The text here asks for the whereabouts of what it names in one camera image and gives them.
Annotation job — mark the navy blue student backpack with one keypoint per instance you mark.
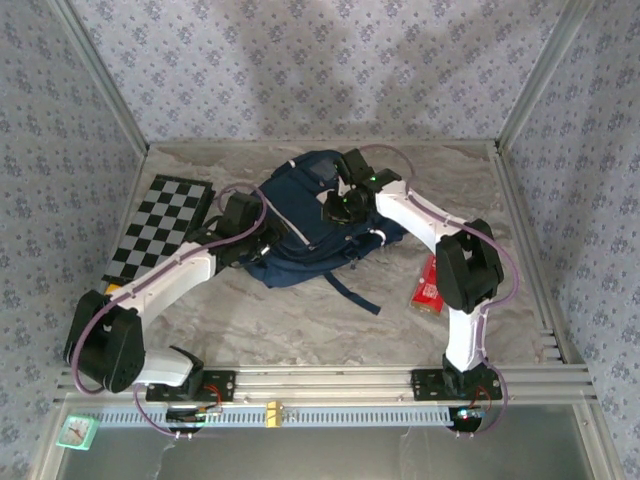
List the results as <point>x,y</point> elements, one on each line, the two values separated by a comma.
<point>300,250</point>

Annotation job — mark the red cardboard box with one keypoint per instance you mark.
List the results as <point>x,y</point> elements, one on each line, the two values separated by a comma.
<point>425,295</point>

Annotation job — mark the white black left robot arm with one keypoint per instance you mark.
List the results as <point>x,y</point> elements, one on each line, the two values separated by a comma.
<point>165,275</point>

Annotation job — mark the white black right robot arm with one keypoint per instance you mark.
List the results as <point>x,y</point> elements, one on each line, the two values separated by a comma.
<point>415,215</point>

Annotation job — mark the black grey folding chessboard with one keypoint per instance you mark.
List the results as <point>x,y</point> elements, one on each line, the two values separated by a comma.
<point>160,210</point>

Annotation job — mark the small yellow block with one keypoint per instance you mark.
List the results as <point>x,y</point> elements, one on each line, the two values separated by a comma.
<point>111,289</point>

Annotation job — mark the small circuit board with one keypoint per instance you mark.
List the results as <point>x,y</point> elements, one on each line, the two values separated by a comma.
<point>190,415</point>
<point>467,416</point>

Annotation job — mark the grey metal panel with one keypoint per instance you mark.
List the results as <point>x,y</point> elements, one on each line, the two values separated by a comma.
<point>325,455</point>

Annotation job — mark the mint green square clock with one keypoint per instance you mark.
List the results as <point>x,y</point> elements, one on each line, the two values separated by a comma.
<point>77,432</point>

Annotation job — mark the aluminium side rail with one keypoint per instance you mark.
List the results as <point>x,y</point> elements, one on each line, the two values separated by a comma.
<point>520,200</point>
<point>127,200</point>

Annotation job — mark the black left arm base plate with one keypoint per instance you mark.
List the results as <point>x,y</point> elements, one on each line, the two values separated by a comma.
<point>225,385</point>

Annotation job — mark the aluminium mounting rail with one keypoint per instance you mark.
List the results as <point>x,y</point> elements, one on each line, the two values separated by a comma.
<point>325,385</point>

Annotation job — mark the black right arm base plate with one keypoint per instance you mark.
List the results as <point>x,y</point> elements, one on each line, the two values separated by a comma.
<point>425,385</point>

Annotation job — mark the aluminium frame post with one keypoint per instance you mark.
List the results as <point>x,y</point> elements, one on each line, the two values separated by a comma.
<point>542,75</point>
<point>102,75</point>

